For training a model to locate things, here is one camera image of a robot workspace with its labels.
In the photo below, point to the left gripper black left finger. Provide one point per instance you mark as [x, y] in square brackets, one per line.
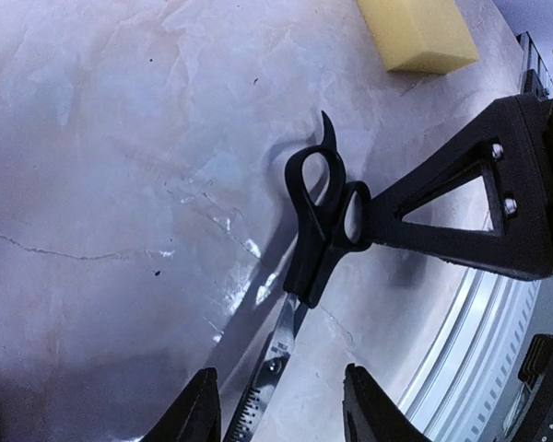
[194, 416]

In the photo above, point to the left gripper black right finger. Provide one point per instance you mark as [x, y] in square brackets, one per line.
[369, 413]

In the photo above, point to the yellow sponge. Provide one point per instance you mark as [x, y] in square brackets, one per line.
[419, 36]

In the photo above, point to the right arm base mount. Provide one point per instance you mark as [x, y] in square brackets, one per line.
[531, 416]

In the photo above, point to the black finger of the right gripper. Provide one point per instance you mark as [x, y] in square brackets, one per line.
[482, 200]

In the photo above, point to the aluminium front rail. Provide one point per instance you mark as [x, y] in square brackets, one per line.
[468, 380]

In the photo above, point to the black handled scissors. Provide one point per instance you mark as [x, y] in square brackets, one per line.
[322, 241]

